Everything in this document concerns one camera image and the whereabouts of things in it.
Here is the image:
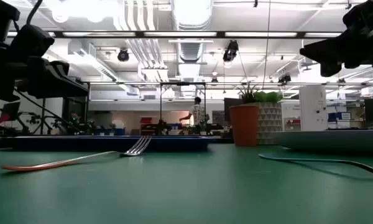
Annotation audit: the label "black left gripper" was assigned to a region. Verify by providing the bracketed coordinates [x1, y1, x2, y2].
[0, 40, 90, 103]

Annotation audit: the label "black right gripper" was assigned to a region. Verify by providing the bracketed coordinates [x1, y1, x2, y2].
[299, 0, 373, 78]

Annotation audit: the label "blue-grey plate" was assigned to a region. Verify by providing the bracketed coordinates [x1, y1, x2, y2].
[272, 129, 373, 154]

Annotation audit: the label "silver metal fork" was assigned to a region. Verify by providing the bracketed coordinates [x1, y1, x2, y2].
[1, 136, 152, 173]

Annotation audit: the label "orange plastic cup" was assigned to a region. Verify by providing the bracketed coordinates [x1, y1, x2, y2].
[229, 105, 260, 147]

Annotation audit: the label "dark blue tray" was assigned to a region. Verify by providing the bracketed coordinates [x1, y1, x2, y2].
[12, 134, 211, 153]

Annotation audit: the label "black ceiling spotlight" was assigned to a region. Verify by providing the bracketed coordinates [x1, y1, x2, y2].
[117, 47, 131, 63]
[277, 72, 292, 85]

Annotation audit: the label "white square column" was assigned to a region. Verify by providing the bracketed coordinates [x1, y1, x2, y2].
[298, 85, 328, 132]

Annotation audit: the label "small black tilted monitor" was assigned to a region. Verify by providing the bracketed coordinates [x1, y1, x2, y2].
[1, 101, 21, 123]

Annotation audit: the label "blue storage bins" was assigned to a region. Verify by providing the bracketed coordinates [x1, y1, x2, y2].
[327, 111, 352, 129]

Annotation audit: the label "red padded object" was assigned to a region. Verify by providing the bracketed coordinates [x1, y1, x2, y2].
[0, 113, 12, 127]

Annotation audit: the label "green potted plant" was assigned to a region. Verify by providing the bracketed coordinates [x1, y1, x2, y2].
[235, 83, 284, 105]

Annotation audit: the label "red shelf bins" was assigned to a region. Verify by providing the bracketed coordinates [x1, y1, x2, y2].
[283, 117, 302, 133]

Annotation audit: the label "white triangle-patterned planter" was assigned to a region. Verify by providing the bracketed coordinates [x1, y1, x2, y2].
[256, 101, 283, 146]

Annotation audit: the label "black computer monitor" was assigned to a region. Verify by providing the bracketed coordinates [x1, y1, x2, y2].
[223, 97, 244, 123]

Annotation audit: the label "black overhead light bar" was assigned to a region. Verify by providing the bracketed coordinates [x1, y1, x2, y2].
[6, 30, 343, 39]

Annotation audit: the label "person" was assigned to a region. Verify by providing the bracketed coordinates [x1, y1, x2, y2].
[178, 96, 206, 133]

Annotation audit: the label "long black arm cable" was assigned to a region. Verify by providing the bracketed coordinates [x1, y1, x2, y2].
[14, 89, 82, 133]

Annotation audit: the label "wide black station frame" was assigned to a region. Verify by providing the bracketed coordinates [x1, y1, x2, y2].
[40, 81, 91, 135]

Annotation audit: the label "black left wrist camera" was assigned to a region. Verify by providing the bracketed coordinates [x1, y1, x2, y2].
[6, 24, 55, 60]

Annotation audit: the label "black camera cable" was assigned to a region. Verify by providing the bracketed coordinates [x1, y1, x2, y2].
[25, 0, 44, 27]

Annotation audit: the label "black hanging overhead camera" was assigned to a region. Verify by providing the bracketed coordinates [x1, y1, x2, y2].
[222, 39, 239, 63]

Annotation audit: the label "narrow black station frame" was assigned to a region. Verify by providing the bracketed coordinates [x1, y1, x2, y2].
[159, 81, 207, 133]

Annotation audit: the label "round silver ventilation duct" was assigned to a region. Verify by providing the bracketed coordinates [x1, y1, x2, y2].
[170, 0, 214, 98]

